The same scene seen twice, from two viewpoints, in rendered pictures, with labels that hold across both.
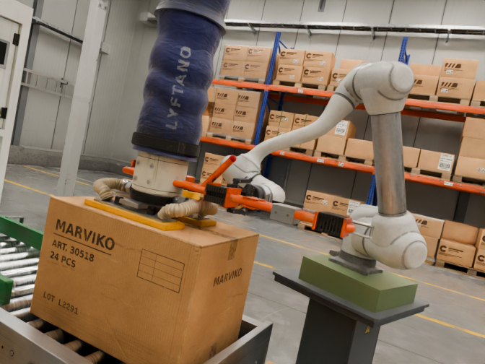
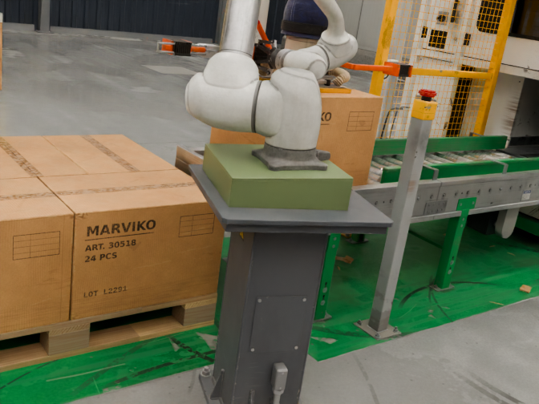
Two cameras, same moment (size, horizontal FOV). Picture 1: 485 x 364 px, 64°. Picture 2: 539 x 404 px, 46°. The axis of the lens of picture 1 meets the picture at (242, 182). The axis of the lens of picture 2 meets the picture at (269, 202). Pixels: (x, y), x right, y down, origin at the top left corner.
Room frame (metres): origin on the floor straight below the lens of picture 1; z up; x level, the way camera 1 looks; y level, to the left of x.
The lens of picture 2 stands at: (2.40, -2.26, 1.31)
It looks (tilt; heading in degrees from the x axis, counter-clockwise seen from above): 18 degrees down; 115
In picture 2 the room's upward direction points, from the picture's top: 8 degrees clockwise
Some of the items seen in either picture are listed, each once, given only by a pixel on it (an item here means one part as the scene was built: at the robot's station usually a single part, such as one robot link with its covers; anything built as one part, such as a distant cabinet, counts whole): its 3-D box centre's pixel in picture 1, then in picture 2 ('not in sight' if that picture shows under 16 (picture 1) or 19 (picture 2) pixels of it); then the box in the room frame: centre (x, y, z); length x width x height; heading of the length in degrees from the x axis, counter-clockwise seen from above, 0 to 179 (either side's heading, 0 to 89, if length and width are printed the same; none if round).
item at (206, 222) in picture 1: (171, 208); (314, 84); (1.39, 0.23, 0.97); 0.34 x 0.10 x 0.05; 63
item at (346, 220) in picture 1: (332, 223); (176, 46); (1.03, -0.26, 1.08); 0.08 x 0.07 x 0.05; 63
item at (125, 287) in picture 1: (148, 271); (294, 132); (1.32, 0.26, 0.75); 0.60 x 0.40 x 0.40; 65
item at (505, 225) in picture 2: not in sight; (484, 204); (2.02, 1.59, 0.30); 0.53 x 0.39 x 0.22; 153
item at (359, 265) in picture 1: (352, 258); (295, 152); (1.68, -0.54, 0.87); 0.22 x 0.18 x 0.06; 47
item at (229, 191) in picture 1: (222, 194); (255, 52); (1.19, 0.05, 1.08); 0.10 x 0.08 x 0.06; 153
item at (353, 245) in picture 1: (366, 230); (290, 106); (1.65, -0.56, 1.01); 0.18 x 0.16 x 0.22; 18
